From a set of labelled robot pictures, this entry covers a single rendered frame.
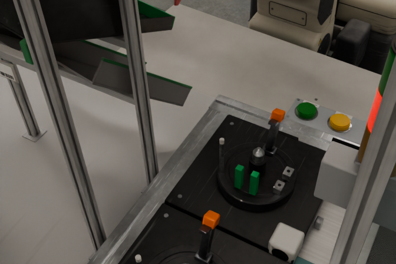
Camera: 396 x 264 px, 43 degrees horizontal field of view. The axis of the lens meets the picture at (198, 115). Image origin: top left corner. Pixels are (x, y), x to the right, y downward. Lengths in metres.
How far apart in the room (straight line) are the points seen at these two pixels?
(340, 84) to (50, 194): 0.73
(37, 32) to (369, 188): 0.40
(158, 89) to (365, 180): 0.48
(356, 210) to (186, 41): 0.90
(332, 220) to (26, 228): 0.58
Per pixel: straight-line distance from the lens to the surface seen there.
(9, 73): 0.69
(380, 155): 0.54
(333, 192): 0.64
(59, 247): 1.01
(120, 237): 0.88
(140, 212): 0.90
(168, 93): 0.96
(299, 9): 1.52
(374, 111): 0.53
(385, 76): 0.50
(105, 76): 0.80
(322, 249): 0.92
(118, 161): 1.10
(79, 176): 0.77
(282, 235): 0.83
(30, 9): 0.58
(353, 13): 1.77
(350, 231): 0.65
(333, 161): 0.61
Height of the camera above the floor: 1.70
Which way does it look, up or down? 45 degrees down
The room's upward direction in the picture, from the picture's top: 2 degrees counter-clockwise
